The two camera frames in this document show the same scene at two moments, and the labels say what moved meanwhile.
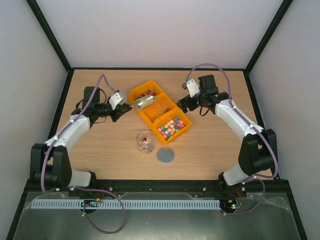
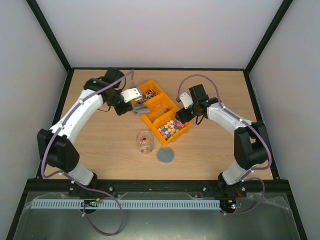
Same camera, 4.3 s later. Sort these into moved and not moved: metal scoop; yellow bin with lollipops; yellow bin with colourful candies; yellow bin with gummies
Moved: metal scoop
Not moved: yellow bin with gummies; yellow bin with colourful candies; yellow bin with lollipops
